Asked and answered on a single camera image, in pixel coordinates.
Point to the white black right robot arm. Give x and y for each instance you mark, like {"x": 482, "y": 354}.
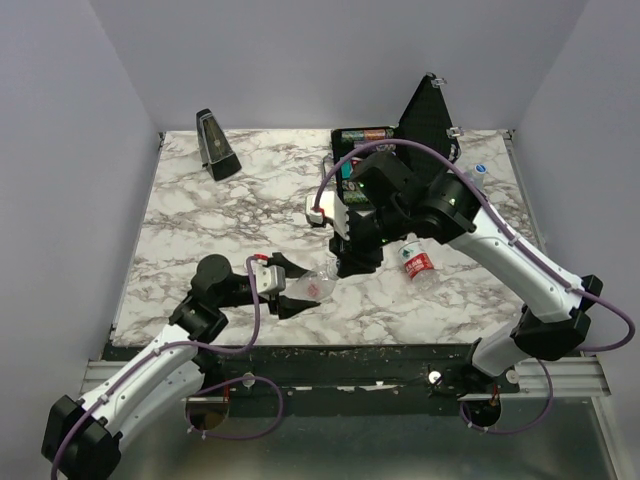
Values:
{"x": 451, "y": 211}

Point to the black metronome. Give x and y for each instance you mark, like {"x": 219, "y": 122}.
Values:
{"x": 217, "y": 156}

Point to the Pocari Sweat clear bottle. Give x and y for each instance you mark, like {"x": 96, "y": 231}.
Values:
{"x": 477, "y": 180}

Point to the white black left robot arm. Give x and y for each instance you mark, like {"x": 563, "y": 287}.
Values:
{"x": 84, "y": 436}

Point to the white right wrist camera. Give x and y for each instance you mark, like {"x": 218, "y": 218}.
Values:
{"x": 330, "y": 211}

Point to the red bottle cap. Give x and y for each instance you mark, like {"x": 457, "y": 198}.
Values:
{"x": 313, "y": 290}

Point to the clear unlabelled plastic bottle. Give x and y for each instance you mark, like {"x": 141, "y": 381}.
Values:
{"x": 324, "y": 276}

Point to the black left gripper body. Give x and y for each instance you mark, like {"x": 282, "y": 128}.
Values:
{"x": 272, "y": 302}

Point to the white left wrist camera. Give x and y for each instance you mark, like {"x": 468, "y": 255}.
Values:
{"x": 269, "y": 280}

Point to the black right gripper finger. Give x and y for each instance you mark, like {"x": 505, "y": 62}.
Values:
{"x": 346, "y": 266}
{"x": 370, "y": 262}

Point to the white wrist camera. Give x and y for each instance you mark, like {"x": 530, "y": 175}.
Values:
{"x": 269, "y": 280}
{"x": 330, "y": 211}

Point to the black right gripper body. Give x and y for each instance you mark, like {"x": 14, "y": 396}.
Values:
{"x": 357, "y": 257}

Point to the black poker chip case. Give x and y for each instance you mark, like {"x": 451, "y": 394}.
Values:
{"x": 425, "y": 120}

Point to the red label water bottle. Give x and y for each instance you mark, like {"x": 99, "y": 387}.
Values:
{"x": 416, "y": 263}

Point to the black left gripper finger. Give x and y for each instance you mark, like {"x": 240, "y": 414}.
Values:
{"x": 291, "y": 269}
{"x": 287, "y": 307}

